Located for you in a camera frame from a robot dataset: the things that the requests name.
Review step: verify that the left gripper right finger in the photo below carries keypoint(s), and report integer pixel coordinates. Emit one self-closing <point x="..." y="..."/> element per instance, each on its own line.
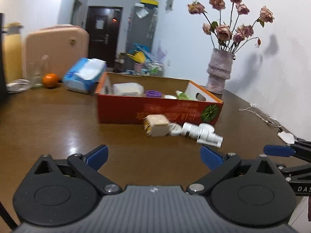
<point x="221" y="168"/>

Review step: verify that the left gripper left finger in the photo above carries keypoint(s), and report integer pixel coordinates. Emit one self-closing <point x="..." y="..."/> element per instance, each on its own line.
<point x="86" y="167"/>

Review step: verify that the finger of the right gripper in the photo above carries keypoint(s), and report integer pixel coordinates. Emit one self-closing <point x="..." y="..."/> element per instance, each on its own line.
<point x="279" y="151"/>
<point x="289" y="171"/>

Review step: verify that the white spray bottle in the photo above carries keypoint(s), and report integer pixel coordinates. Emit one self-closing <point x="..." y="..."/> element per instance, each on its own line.
<point x="203" y="134"/>

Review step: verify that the beige power adapter cube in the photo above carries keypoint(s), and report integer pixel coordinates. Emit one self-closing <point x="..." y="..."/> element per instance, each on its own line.
<point x="156" y="125"/>

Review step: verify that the crumpled white tissue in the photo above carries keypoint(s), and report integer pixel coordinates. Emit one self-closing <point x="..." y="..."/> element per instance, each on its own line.
<point x="287" y="138"/>

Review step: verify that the white ribbed bottle cap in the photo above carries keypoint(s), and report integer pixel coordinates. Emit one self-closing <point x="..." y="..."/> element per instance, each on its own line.
<point x="175" y="129"/>

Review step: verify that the red cardboard box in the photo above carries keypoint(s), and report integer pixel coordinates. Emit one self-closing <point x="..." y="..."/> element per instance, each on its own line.
<point x="204" y="107"/>

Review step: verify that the green spray bottle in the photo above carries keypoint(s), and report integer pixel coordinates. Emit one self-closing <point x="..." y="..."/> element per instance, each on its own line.
<point x="182" y="96"/>

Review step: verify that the white plastic container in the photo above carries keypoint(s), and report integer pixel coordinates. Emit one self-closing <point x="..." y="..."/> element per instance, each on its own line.
<point x="128" y="89"/>

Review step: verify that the white cap inside box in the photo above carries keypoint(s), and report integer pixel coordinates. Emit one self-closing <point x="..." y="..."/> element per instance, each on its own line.
<point x="169" y="97"/>

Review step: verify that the blue tissue pack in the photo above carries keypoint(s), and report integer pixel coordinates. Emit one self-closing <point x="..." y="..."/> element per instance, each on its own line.
<point x="84" y="74"/>

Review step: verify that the orange fruit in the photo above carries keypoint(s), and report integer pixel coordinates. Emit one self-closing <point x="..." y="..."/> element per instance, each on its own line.
<point x="50" y="80"/>

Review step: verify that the pink ceramic vase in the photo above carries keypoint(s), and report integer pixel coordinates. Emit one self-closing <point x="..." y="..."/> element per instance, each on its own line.
<point x="219" y="70"/>

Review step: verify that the clear glass cup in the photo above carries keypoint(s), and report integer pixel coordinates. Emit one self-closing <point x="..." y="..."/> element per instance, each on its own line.
<point x="36" y="71"/>

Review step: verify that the black paper bag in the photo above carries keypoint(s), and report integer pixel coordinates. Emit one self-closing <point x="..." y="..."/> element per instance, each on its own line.
<point x="3" y="88"/>

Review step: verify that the yellow watering can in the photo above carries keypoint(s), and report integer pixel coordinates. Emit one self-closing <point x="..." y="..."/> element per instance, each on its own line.
<point x="137" y="56"/>

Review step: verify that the dried pink roses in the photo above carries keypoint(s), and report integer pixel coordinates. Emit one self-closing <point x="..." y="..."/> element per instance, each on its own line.
<point x="229" y="36"/>

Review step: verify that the pink ribbed suitcase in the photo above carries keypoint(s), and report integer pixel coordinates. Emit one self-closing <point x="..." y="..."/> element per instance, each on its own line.
<point x="63" y="45"/>

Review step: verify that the yellow thermos jug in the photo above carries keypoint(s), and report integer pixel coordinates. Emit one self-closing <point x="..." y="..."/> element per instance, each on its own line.
<point x="12" y="47"/>

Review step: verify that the dark brown door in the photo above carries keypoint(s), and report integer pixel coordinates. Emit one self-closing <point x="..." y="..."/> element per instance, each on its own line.
<point x="103" y="24"/>

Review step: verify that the grey refrigerator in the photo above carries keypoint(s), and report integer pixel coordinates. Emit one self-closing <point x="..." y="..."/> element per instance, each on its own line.
<point x="141" y="26"/>

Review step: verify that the purple ring lid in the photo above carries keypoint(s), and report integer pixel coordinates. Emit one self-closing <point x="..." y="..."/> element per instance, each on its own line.
<point x="153" y="94"/>

